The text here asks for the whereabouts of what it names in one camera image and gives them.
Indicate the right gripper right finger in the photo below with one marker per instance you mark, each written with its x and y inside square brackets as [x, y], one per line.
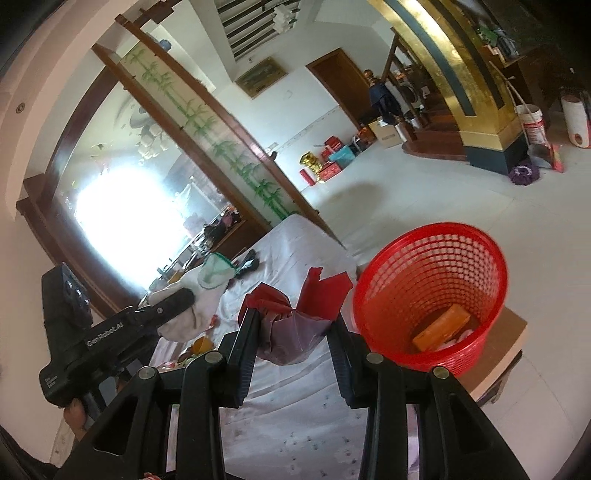
[456, 440]

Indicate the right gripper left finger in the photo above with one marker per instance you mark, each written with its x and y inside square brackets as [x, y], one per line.
[167, 425]

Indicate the orange medicine box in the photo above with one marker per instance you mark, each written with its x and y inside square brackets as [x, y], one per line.
[443, 329]

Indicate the yellow cardboard box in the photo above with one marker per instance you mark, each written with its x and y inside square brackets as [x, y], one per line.
[201, 346]

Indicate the red maroon foil bag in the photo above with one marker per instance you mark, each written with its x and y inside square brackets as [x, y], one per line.
[289, 333]

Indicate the left hand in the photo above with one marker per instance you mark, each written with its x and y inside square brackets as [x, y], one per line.
[75, 417]

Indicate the cardboard stool under basket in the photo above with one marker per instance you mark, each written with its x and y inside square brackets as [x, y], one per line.
[503, 350]

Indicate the red plastic basket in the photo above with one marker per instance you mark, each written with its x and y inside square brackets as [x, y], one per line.
[416, 278]

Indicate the black stapler gun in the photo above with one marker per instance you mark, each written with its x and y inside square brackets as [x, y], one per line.
[248, 264]

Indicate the purple mop head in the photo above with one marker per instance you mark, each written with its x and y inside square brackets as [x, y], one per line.
[524, 174]

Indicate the red gift boxes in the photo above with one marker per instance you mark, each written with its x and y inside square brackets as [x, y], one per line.
[318, 164]

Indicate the teal gift bag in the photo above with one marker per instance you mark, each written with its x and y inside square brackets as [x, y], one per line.
[343, 157]

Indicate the cardboard box on floor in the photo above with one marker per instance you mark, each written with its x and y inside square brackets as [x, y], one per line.
[387, 135]

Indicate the framed painting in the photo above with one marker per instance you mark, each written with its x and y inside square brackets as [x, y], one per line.
[260, 77]

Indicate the white bucket with label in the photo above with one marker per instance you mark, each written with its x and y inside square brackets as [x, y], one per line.
[533, 125]

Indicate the wooden stair railing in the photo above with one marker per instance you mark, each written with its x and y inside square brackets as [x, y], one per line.
[423, 109]

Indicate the wooden door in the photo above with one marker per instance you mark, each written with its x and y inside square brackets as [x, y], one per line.
[345, 82]

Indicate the dark jacket on post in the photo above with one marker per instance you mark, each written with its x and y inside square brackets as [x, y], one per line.
[382, 99]

